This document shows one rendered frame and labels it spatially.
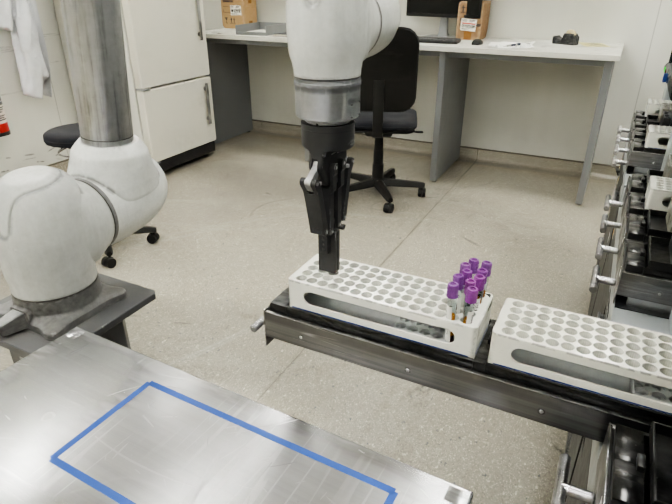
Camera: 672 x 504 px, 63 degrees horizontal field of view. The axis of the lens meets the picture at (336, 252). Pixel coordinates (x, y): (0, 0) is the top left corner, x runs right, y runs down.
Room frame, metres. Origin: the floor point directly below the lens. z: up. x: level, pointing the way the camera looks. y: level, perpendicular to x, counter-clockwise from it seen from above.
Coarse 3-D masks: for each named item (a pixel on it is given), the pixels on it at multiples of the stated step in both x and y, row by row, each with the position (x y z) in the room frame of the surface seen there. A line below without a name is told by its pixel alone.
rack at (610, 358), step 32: (512, 320) 0.62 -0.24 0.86; (544, 320) 0.62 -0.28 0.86; (576, 320) 0.63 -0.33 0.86; (512, 352) 0.62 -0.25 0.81; (544, 352) 0.56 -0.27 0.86; (576, 352) 0.55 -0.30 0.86; (608, 352) 0.55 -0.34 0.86; (640, 352) 0.55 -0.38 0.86; (576, 384) 0.54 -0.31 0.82; (608, 384) 0.55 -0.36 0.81; (640, 384) 0.55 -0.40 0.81
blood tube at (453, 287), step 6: (450, 282) 0.63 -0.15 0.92; (456, 282) 0.63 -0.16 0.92; (450, 288) 0.62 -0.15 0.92; (456, 288) 0.62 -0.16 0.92; (450, 294) 0.62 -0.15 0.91; (456, 294) 0.62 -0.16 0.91; (450, 300) 0.62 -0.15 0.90; (456, 300) 0.62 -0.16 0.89; (450, 306) 0.62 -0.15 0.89; (450, 312) 0.62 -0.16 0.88; (450, 318) 0.62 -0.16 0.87; (450, 336) 0.62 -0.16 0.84
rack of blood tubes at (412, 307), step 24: (312, 264) 0.78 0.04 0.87; (360, 264) 0.78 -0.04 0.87; (312, 288) 0.71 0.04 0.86; (336, 288) 0.70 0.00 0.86; (360, 288) 0.72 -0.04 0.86; (384, 288) 0.70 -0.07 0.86; (408, 288) 0.70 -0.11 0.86; (432, 288) 0.70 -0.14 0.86; (336, 312) 0.69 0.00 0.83; (360, 312) 0.72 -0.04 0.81; (384, 312) 0.72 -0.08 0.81; (408, 312) 0.64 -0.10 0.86; (432, 312) 0.64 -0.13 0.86; (480, 312) 0.64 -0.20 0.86; (408, 336) 0.64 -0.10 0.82; (432, 336) 0.65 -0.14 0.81; (456, 336) 0.61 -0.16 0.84; (480, 336) 0.63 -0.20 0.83
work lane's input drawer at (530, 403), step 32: (288, 288) 0.78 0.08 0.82; (288, 320) 0.71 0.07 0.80; (320, 320) 0.70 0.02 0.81; (320, 352) 0.69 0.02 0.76; (352, 352) 0.66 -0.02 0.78; (384, 352) 0.64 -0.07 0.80; (416, 352) 0.63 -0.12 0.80; (448, 352) 0.61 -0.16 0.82; (480, 352) 0.61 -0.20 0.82; (448, 384) 0.59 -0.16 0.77; (480, 384) 0.57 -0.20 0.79; (512, 384) 0.56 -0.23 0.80; (544, 384) 0.55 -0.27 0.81; (544, 416) 0.54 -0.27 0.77; (576, 416) 0.52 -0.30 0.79; (608, 416) 0.50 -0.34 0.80; (640, 416) 0.50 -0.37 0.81
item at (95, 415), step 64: (0, 384) 0.54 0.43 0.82; (64, 384) 0.54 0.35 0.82; (128, 384) 0.54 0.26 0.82; (192, 384) 0.54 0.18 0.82; (0, 448) 0.43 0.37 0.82; (64, 448) 0.43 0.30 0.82; (128, 448) 0.43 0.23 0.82; (192, 448) 0.43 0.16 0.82; (256, 448) 0.43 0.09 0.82; (320, 448) 0.43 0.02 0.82
